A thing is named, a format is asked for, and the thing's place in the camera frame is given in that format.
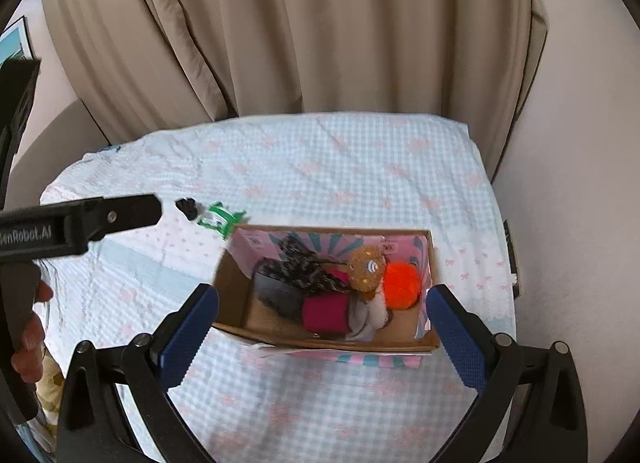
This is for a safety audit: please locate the orange pompom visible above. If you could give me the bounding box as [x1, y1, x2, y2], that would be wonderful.
[382, 262, 423, 309]

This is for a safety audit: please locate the beige padded headboard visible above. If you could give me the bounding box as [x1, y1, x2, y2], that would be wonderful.
[10, 98, 111, 194]

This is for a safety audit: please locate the person's left hand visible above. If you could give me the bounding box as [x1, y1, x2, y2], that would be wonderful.
[11, 280, 54, 385]

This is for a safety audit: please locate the dark grey knitted cloth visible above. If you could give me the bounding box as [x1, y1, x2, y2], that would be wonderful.
[252, 265, 306, 319]

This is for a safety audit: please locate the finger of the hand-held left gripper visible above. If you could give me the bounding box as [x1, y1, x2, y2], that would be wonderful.
[80, 194, 164, 255]
[0, 59, 42, 211]

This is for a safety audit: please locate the light blue checked blanket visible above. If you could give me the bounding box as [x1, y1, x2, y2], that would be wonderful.
[12, 113, 518, 463]

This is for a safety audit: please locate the black patterned cloth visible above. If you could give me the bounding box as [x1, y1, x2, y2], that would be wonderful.
[257, 235, 351, 294]

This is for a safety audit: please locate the magenta pouch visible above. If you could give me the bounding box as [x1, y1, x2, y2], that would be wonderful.
[301, 293, 349, 336]

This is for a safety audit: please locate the green wipes packet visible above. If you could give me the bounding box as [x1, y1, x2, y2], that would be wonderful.
[197, 202, 247, 239]

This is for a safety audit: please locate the brown cookie plush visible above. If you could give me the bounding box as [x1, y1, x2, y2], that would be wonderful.
[347, 244, 387, 304]

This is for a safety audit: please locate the pink printed cardboard box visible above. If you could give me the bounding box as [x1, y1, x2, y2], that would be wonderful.
[211, 223, 442, 369]

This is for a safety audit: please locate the light grey cloth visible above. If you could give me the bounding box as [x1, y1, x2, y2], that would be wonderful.
[345, 293, 391, 342]

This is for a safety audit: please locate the wall poster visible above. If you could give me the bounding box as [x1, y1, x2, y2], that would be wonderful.
[0, 16, 33, 74]

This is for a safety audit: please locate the beige curtain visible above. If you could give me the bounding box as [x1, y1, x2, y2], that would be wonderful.
[39, 0, 548, 179]

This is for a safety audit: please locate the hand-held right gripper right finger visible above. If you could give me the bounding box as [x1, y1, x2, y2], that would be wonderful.
[426, 284, 589, 463]

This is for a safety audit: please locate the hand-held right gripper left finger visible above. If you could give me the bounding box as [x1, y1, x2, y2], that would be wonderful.
[56, 284, 221, 463]

